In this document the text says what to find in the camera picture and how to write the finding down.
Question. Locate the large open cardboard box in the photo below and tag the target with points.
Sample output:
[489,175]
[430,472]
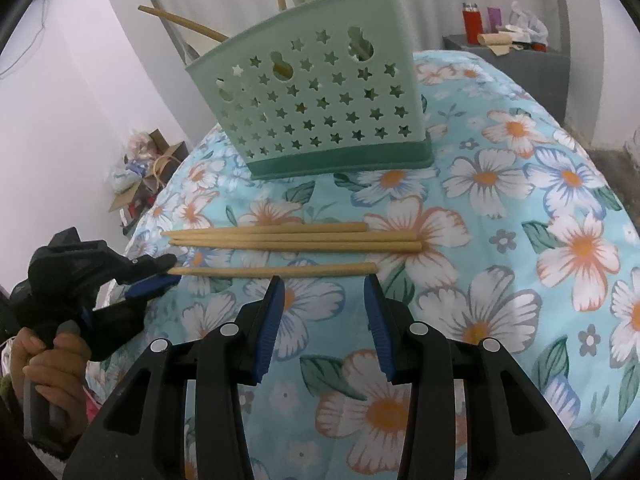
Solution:
[172,152]

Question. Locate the grey cabinet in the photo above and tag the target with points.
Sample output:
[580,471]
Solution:
[515,82]

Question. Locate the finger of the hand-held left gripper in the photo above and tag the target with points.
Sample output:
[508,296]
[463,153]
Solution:
[150,286]
[150,266]

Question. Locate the wooden chopsticks bundle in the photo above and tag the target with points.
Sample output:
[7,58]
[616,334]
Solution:
[185,22]

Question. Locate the red flask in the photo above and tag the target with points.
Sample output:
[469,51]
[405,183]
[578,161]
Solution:
[471,25]

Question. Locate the cardboard roll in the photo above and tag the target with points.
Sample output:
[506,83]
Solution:
[495,42]

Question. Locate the blue white plastic bag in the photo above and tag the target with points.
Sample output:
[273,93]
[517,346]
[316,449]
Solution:
[125,177]

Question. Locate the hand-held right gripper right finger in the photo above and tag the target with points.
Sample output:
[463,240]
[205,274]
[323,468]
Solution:
[380,330]

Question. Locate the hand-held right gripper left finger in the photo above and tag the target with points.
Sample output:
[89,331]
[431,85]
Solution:
[270,330]

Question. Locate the blue floral blanket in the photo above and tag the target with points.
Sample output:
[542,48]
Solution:
[500,260]

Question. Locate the pink plastic bag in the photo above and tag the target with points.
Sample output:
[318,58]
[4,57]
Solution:
[140,146]

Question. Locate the person's left hand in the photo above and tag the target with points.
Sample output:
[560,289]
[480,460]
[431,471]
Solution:
[55,375]

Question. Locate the green perforated utensil basket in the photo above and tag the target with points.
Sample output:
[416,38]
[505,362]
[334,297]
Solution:
[310,110]

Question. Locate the purple cup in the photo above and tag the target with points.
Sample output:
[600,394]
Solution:
[493,21]

